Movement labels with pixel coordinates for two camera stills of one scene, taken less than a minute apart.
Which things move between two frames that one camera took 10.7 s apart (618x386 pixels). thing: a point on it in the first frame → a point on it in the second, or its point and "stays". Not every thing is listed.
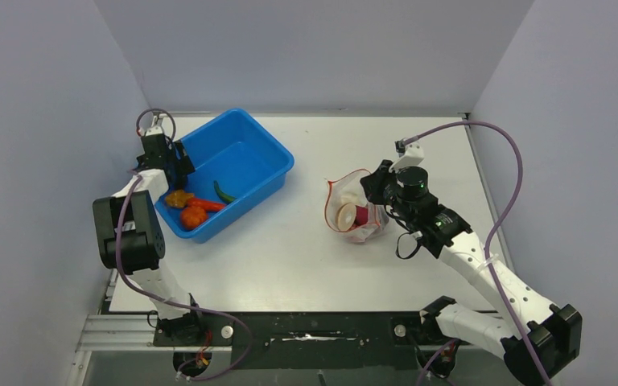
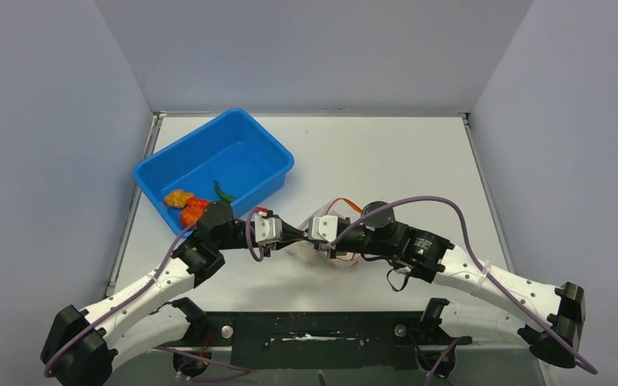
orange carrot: (208, 205) stays
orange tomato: (192, 216) stays
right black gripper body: (391, 198) → (356, 240)
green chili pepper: (223, 196) stays
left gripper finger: (176, 178) → (290, 232)
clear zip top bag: (351, 211) → (307, 252)
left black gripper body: (169, 158) → (267, 247)
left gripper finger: (182, 165) → (281, 244)
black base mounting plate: (304, 340) stays
